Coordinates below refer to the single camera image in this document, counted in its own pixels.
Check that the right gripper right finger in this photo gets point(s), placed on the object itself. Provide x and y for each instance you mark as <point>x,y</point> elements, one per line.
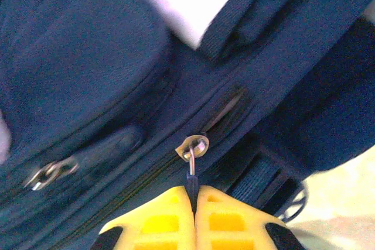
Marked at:
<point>231,226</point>

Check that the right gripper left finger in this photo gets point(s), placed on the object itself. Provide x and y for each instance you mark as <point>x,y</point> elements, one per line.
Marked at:
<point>158,226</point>

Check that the navy blue backpack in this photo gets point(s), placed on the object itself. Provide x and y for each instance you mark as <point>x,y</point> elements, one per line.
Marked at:
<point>88,56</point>

